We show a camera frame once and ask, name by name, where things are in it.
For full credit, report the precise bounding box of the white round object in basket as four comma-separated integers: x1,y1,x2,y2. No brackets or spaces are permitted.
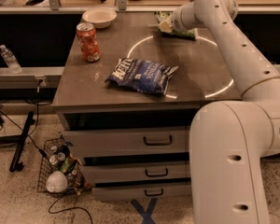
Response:
46,171,68,193

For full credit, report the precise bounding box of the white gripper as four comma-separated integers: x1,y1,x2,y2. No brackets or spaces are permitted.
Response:
158,3,203,34

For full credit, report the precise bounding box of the clear plastic water bottle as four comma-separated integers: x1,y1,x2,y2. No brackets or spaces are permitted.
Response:
0,45,21,74

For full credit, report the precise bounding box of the top grey drawer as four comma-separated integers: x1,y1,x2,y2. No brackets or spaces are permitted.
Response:
63,127,189,158

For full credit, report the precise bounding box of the bottom grey drawer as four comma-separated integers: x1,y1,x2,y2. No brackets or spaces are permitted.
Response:
92,182,191,202

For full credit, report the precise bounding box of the grey drawer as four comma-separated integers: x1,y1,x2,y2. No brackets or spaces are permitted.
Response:
81,161,190,185
63,127,189,158
92,182,191,202

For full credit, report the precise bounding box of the orange soda can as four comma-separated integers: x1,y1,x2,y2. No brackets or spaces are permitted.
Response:
77,22,101,63

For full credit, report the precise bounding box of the black cable on floor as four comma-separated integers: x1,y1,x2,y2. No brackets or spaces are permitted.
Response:
48,192,94,224

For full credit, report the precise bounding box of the white bowl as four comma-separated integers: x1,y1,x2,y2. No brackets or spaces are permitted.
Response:
82,7,117,29

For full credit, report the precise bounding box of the green can in basket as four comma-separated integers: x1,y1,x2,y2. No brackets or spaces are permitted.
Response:
60,156,77,175

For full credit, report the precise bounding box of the green jalapeno chip bag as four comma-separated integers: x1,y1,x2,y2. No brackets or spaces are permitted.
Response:
154,11,197,40

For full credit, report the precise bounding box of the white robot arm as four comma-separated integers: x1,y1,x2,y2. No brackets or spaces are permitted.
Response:
171,0,280,224

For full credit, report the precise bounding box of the grey drawer cabinet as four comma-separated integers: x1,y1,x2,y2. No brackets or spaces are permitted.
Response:
52,12,240,201

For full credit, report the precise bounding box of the blue chip bag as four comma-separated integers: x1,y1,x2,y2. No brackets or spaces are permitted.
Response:
106,58,178,95

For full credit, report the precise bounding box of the middle grey drawer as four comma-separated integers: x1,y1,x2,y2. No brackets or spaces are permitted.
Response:
81,161,190,185

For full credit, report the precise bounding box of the black wire basket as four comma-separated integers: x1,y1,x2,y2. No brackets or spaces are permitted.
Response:
37,137,85,195

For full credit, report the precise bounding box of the blue tape cross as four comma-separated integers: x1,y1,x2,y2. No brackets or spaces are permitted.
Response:
131,198,158,224

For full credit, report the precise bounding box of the black floor stand left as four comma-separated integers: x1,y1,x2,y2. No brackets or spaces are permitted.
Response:
0,111,34,172

